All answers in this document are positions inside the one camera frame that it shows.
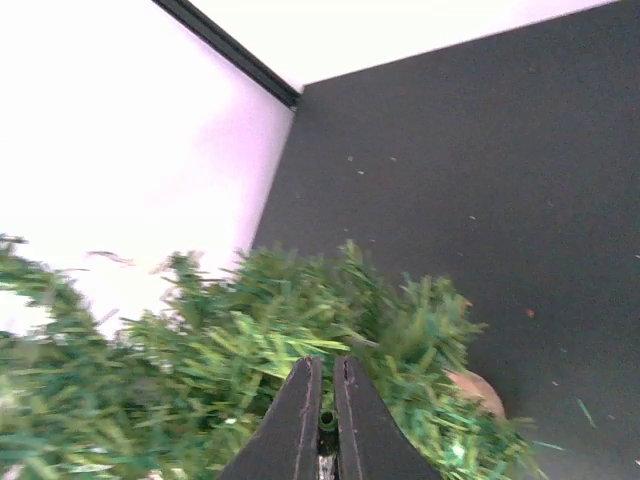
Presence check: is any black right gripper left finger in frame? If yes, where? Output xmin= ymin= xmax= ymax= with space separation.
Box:
xmin=218 ymin=357 xmax=322 ymax=480

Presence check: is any black corner frame post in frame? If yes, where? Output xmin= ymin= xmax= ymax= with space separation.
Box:
xmin=154 ymin=0 xmax=301 ymax=111

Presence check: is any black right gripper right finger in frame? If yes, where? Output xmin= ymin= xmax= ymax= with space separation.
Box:
xmin=333 ymin=356 xmax=442 ymax=480

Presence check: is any small green christmas tree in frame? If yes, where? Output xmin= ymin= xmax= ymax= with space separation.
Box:
xmin=1 ymin=236 xmax=533 ymax=479

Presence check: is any brown tree base pot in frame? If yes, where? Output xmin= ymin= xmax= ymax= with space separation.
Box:
xmin=445 ymin=370 xmax=506 ymax=418

